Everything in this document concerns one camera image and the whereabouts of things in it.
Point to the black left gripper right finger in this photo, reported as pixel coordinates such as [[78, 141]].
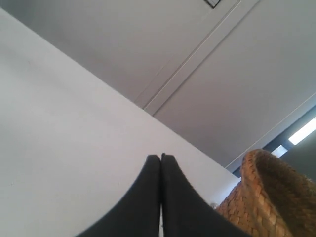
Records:
[[184, 212]]

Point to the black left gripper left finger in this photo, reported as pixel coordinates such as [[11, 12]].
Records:
[[137, 214]]

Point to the brown woven wicker basket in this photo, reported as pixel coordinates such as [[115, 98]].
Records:
[[272, 199]]

